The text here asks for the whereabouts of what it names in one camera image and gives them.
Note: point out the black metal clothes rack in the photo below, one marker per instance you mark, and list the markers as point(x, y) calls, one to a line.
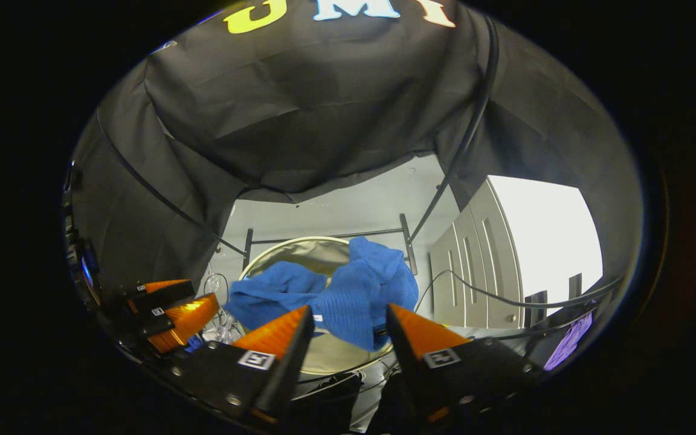
point(469, 133)

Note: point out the black backdrop cloth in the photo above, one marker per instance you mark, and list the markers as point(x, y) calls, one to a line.
point(324, 103)

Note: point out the grey panelled door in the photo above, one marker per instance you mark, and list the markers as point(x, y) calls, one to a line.
point(475, 260)

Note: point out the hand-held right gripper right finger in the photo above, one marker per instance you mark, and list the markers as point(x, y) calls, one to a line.
point(402, 356)

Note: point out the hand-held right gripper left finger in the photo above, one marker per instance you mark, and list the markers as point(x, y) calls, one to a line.
point(290, 362)

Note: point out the beige round laundry hamper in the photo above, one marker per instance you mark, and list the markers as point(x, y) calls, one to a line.
point(312, 254)

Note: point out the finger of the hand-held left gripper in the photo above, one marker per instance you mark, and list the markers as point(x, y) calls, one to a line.
point(185, 320)
point(161, 293)

